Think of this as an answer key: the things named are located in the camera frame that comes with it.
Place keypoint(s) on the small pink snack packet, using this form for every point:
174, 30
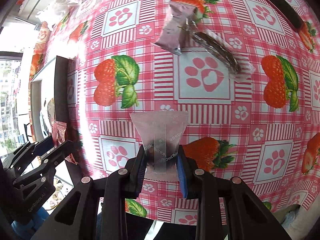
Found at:
160, 130

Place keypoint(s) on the brown bar in clear wrapper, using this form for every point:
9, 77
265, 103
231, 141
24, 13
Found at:
220, 51

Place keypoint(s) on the pale purple snack packet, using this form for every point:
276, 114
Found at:
172, 27

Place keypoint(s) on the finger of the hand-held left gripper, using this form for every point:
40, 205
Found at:
60, 152
42, 145

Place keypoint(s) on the white plastic bag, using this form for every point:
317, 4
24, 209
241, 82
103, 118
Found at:
62, 1

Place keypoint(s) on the black and white box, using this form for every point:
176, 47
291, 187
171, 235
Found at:
61, 80

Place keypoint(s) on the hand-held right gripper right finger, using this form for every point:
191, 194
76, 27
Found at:
182, 177

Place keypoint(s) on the red snack packet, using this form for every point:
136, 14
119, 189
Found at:
60, 132

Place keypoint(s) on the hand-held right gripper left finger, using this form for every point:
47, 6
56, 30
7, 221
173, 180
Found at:
140, 170

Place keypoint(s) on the pink strawberry print tablecloth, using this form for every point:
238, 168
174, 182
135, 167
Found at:
212, 100

